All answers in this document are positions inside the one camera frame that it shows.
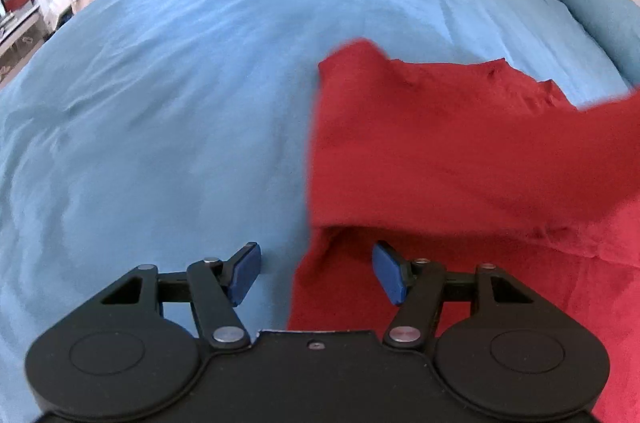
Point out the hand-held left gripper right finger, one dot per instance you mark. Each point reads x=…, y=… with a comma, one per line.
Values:
x=389, y=274

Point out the low side table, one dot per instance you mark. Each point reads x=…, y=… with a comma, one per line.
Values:
x=15, y=30

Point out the red garment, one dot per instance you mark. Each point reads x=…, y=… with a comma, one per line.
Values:
x=450, y=163

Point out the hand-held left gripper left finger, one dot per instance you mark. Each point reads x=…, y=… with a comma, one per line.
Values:
x=244, y=272

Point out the blue bed sheet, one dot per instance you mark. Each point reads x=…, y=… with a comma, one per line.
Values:
x=165, y=113

